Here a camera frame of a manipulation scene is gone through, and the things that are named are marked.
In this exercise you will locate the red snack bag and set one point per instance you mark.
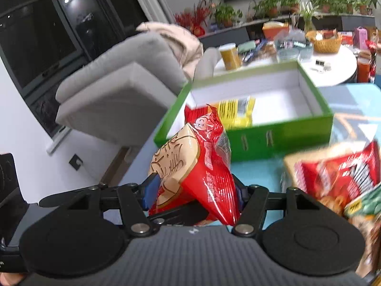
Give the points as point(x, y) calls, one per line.
point(205, 166)

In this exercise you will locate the red chips bag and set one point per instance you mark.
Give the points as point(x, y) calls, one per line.
point(333, 172)

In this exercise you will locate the brown snack packet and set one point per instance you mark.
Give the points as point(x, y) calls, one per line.
point(367, 235)

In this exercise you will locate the grey sofa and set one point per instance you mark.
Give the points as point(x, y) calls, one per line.
point(119, 95)

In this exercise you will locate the yellow snack packet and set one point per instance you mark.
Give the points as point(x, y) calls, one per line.
point(235, 113)

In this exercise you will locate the orange box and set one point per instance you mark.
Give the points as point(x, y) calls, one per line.
point(275, 31)

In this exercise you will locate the white round table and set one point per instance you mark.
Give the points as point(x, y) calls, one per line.
point(336, 71)

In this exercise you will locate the dark window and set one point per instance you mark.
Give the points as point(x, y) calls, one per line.
point(35, 35)

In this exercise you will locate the red flower bouquet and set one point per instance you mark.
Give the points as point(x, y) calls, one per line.
point(193, 19)

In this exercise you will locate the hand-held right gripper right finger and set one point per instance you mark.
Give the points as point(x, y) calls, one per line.
point(241, 195)

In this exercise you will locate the red jar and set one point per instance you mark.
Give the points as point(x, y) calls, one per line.
point(363, 68)

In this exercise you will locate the green pouch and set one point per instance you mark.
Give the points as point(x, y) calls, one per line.
point(246, 46)

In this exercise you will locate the pink box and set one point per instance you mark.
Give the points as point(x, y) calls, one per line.
point(360, 38)

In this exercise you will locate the orange woven basket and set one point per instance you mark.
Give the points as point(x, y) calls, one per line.
point(324, 44)

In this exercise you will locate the green snack packet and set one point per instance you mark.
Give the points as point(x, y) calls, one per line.
point(367, 204)

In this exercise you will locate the yellow canister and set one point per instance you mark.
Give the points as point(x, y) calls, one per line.
point(229, 56)

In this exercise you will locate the potted green plant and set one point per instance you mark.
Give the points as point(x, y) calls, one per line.
point(324, 0)
point(343, 4)
point(226, 15)
point(363, 4)
point(293, 1)
point(271, 4)

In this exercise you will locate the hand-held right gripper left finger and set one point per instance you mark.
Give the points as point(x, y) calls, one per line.
point(151, 192)

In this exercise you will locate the plant in glass vase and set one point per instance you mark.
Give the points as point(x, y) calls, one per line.
point(308, 20)

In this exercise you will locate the beige blanket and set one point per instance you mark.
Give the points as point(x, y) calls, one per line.
point(178, 41)

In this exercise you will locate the green cardboard box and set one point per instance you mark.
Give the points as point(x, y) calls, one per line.
point(262, 140)

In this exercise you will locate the dark blue snack packet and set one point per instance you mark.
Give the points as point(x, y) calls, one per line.
point(253, 54)

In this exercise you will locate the black wall socket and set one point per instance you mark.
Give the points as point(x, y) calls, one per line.
point(76, 161)

